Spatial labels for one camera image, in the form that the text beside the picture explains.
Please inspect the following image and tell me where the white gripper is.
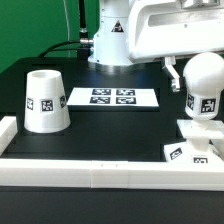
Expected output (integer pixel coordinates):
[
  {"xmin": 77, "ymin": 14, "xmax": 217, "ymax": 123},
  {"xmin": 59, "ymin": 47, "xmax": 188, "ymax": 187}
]
[{"xmin": 127, "ymin": 0, "xmax": 224, "ymax": 92}]

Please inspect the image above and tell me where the white lamp bulb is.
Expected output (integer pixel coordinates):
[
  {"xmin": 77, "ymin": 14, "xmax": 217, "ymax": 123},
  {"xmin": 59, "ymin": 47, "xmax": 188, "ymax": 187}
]
[{"xmin": 183, "ymin": 52, "xmax": 224, "ymax": 120}]

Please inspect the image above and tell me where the white lamp base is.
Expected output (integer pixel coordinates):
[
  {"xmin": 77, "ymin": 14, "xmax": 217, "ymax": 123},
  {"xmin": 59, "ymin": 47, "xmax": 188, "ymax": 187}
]
[{"xmin": 164, "ymin": 119, "xmax": 224, "ymax": 165}]

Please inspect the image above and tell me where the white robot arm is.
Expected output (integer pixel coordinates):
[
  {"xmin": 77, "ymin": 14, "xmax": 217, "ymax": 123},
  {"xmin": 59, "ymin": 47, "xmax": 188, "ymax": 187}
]
[{"xmin": 89, "ymin": 0, "xmax": 224, "ymax": 92}]

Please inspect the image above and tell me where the white lamp shade cone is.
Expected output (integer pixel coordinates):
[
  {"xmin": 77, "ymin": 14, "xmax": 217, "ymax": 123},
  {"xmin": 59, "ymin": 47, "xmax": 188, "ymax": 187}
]
[{"xmin": 24, "ymin": 70, "xmax": 70, "ymax": 133}]

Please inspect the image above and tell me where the white marker sheet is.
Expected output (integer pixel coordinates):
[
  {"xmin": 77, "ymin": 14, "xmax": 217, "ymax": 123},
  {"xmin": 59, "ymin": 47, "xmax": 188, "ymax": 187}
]
[{"xmin": 68, "ymin": 87, "xmax": 159, "ymax": 107}]

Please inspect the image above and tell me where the black cable bundle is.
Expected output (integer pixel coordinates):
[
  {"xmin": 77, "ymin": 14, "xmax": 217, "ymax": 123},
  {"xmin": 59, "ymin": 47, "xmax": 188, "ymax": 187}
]
[{"xmin": 38, "ymin": 0, "xmax": 95, "ymax": 60}]

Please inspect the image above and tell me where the white thin cable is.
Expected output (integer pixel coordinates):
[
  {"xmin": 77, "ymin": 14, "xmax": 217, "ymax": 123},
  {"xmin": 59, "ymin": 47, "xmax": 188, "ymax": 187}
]
[{"xmin": 63, "ymin": 0, "xmax": 72, "ymax": 58}]

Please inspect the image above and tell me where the white front fence wall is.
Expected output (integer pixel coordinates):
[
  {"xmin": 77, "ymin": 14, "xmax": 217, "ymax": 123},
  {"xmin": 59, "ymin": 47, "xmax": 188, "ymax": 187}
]
[{"xmin": 0, "ymin": 159, "xmax": 224, "ymax": 191}]

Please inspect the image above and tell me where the white fence wall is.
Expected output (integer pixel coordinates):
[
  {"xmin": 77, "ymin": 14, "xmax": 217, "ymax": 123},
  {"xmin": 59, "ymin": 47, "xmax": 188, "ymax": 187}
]
[
  {"xmin": 0, "ymin": 116, "xmax": 18, "ymax": 156},
  {"xmin": 0, "ymin": 159, "xmax": 224, "ymax": 191}
]

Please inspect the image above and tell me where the white left fence wall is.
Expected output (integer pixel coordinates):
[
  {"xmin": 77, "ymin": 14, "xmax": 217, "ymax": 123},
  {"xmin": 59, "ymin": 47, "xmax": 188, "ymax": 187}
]
[{"xmin": 0, "ymin": 116, "xmax": 18, "ymax": 156}]

